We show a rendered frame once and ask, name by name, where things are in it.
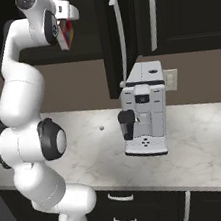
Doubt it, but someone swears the dark open cupboard door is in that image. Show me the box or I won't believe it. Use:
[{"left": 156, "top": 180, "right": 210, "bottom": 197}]
[{"left": 93, "top": 0, "right": 149, "bottom": 101}]

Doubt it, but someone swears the white wall socket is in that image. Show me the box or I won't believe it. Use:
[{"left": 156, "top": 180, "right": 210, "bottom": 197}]
[{"left": 162, "top": 67, "right": 181, "bottom": 93}]

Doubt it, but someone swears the dark open wall cupboard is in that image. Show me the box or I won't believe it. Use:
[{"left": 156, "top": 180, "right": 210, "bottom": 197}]
[{"left": 9, "top": 0, "right": 105, "bottom": 73}]

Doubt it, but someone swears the white base cupboard handle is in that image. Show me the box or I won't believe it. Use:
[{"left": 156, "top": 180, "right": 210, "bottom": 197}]
[{"left": 178, "top": 189, "right": 196, "bottom": 221}]

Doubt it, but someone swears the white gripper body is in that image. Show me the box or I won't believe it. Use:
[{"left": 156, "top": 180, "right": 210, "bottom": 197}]
[{"left": 66, "top": 1, "right": 81, "bottom": 23}]

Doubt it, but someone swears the dark closed cupboard door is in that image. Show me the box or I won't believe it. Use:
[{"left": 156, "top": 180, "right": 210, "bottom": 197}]
[{"left": 131, "top": 0, "right": 221, "bottom": 62}]

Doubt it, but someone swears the colourful cereal box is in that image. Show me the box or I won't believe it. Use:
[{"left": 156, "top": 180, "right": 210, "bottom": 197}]
[{"left": 55, "top": 17, "right": 78, "bottom": 53}]

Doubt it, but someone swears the white grey coffee machine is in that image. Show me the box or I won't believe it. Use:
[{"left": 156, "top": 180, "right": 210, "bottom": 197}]
[{"left": 109, "top": 58, "right": 178, "bottom": 162}]

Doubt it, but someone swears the long white cupboard door handle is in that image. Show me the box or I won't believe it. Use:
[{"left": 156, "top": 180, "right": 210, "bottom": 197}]
[
  {"left": 107, "top": 0, "right": 134, "bottom": 88},
  {"left": 143, "top": 0, "right": 168, "bottom": 52}
]

